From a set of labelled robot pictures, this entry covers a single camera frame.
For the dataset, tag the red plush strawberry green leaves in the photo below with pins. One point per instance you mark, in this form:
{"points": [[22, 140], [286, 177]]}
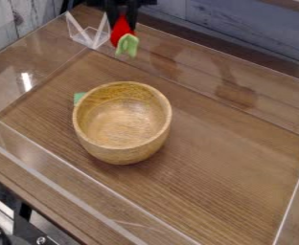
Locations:
{"points": [[122, 38]]}

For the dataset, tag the black table leg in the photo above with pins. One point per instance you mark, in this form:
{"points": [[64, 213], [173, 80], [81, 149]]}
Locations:
{"points": [[22, 214]]}

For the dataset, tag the clear acrylic corner bracket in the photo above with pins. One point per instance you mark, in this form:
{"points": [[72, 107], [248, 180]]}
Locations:
{"points": [[90, 37]]}

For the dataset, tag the green cloth piece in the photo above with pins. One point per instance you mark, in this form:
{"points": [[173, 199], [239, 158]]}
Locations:
{"points": [[78, 96]]}

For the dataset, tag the wooden bowl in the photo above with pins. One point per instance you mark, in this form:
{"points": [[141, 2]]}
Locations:
{"points": [[121, 121]]}

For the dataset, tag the clear acrylic table enclosure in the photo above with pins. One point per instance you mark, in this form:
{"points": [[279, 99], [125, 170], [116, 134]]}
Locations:
{"points": [[164, 149]]}

